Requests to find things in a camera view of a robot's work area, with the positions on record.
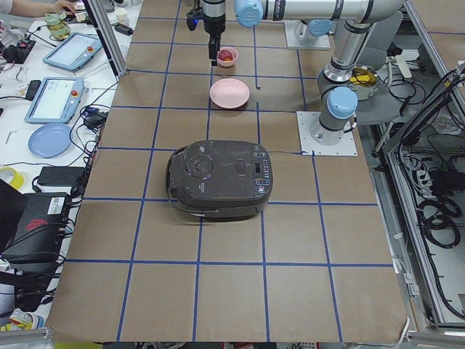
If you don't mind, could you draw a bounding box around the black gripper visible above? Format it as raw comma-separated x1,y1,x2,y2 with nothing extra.
186,0,226,66

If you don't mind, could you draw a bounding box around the red apple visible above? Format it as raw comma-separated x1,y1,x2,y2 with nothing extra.
217,49,234,63

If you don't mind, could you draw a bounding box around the small pink bowl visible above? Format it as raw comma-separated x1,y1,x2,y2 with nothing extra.
217,47,238,68

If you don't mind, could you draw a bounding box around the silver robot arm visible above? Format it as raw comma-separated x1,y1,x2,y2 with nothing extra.
234,0,403,145

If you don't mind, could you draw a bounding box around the pink plate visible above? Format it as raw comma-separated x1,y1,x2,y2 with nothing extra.
209,78,250,109

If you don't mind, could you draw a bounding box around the blue plate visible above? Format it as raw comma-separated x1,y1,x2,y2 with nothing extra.
28,123,71,159

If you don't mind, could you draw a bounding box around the dark grey rice cooker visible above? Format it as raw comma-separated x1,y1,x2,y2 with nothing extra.
165,140,273,220

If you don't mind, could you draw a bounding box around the upper blue teach pendant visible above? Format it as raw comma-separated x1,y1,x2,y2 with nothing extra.
42,33,102,72

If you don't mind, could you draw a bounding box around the blue teach pendant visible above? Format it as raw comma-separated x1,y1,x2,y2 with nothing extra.
42,33,102,72
24,77,84,124

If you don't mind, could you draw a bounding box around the steel pot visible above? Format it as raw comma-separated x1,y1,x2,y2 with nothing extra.
348,65,379,101

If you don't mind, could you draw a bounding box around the green bottle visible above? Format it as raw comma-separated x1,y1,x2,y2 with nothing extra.
44,12,70,41

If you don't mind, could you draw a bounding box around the lower blue teach pendant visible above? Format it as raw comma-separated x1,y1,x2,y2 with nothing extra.
24,77,84,124

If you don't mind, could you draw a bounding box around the black power adapter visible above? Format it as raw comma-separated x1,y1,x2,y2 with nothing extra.
37,167,84,187

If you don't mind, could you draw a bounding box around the yellow tape roll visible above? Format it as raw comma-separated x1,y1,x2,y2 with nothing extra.
0,167,25,190

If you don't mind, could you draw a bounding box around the black computer box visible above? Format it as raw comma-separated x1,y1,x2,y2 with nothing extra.
1,192,70,263

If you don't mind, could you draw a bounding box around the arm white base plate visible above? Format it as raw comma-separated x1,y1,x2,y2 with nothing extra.
284,19,332,50
296,111,357,156

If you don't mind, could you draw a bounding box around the aluminium frame post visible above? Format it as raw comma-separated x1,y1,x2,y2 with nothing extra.
83,0,127,78

